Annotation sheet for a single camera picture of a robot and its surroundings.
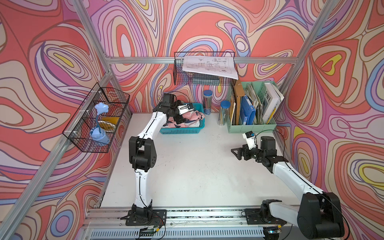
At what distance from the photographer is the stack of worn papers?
0.96 metres

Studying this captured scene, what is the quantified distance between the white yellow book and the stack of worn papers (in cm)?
4

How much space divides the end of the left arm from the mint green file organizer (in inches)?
13.3

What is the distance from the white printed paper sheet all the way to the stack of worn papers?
241 mm

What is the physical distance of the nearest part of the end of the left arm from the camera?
722mm

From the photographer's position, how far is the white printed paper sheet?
769 mm

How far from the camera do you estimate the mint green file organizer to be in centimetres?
95

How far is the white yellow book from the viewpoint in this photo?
0.95 meters

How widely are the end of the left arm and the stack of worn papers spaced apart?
0.48 meters
